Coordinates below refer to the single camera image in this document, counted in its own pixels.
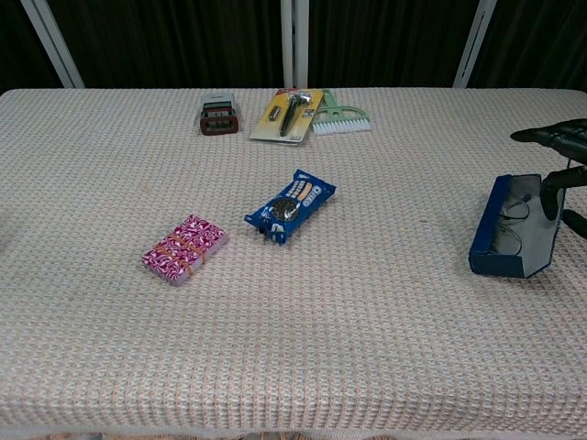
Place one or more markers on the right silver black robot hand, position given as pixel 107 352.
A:
pixel 568 137

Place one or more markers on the thin-framed eyeglasses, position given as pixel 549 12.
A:
pixel 520 213

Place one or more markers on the grey blue-edged case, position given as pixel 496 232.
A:
pixel 486 229

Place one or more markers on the black pleated curtain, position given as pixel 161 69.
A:
pixel 541 46
pixel 183 46
pixel 390 46
pixel 18 46

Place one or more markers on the green white-bristle brush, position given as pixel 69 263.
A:
pixel 341 124

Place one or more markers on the blue Oreo cookie pack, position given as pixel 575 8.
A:
pixel 293 206

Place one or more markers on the yellow razor blister pack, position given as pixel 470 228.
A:
pixel 275 124

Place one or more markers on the beige waffle tablecloth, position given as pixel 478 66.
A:
pixel 321 321

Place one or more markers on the pink patterned card box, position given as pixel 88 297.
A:
pixel 183 249

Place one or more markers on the white frame post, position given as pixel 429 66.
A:
pixel 474 46
pixel 294 46
pixel 55 46

